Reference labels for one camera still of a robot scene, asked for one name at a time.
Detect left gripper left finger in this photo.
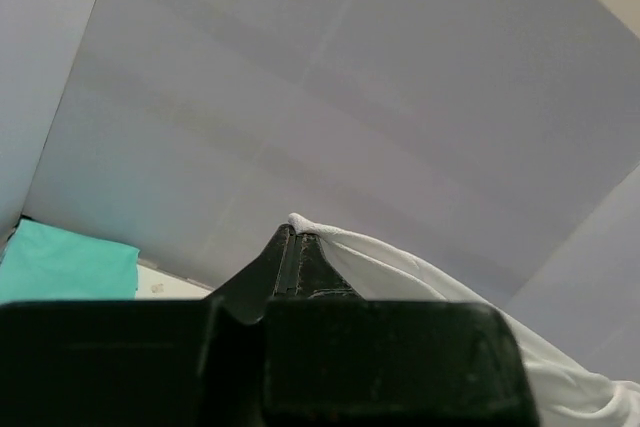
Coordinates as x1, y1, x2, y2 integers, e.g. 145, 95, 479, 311
1, 225, 293, 426

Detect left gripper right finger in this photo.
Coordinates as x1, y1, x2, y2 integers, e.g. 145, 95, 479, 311
263, 233, 540, 426

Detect white t shirt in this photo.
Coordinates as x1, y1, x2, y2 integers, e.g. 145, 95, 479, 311
287, 212, 640, 427

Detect folded green t shirt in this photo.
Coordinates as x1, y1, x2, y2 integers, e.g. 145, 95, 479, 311
1, 219, 139, 304

